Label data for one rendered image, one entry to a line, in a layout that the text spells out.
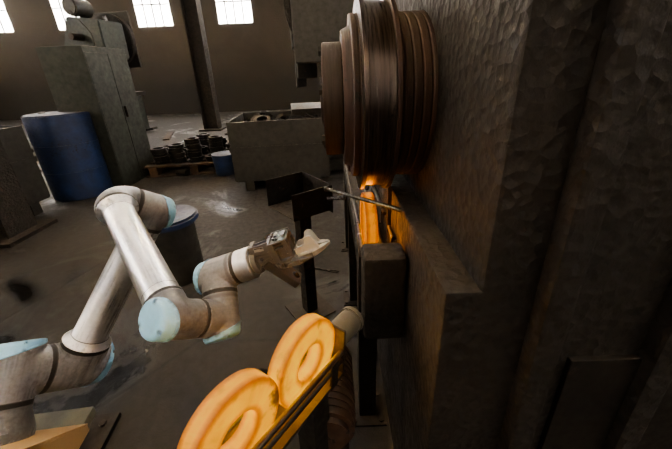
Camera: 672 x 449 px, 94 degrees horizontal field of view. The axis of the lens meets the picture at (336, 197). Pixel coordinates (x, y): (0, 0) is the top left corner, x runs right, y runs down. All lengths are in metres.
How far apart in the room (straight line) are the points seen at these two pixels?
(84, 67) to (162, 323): 3.62
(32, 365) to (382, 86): 1.32
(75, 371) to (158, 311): 0.73
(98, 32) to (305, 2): 5.73
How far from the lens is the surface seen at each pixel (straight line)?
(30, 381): 1.46
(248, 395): 0.53
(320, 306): 1.80
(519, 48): 0.45
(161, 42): 12.09
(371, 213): 0.88
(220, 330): 0.88
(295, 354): 0.58
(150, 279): 0.88
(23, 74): 14.65
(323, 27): 3.46
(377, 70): 0.66
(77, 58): 4.23
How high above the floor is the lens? 1.19
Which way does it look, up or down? 22 degrees down
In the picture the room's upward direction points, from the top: 2 degrees counter-clockwise
